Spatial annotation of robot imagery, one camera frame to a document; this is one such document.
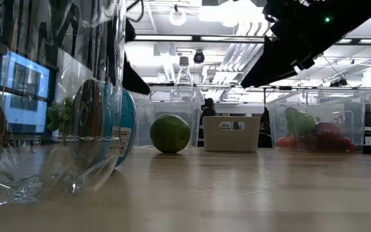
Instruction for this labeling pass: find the green apple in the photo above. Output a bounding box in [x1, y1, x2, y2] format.
[149, 113, 192, 154]

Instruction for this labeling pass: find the person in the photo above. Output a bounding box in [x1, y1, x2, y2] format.
[200, 97, 218, 146]

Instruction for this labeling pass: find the red grape bunch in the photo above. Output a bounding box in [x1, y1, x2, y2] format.
[301, 130, 357, 153]

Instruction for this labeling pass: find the magenta pomegranate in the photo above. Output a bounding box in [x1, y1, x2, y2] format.
[314, 121, 343, 136]

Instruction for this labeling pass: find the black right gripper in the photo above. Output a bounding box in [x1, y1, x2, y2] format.
[240, 19, 327, 88]

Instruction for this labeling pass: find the gray plastic bin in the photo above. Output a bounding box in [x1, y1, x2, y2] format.
[202, 115, 261, 153]

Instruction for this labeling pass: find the black rig camera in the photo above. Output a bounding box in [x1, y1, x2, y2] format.
[329, 78, 348, 88]

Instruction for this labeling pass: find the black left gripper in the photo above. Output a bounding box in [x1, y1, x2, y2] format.
[123, 18, 150, 95]

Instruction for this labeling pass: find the clear plastic bin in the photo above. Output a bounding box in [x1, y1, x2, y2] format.
[133, 86, 203, 148]
[265, 90, 366, 154]

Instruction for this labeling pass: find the white ceiling ring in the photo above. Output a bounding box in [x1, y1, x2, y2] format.
[168, 6, 187, 26]

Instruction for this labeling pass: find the green pear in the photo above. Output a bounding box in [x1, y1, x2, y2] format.
[284, 107, 317, 137]

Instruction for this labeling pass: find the green spiky plant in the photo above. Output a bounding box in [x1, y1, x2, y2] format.
[46, 97, 74, 133]

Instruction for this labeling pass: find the tangerine bunch with leaves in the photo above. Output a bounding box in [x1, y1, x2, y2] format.
[276, 135, 299, 150]

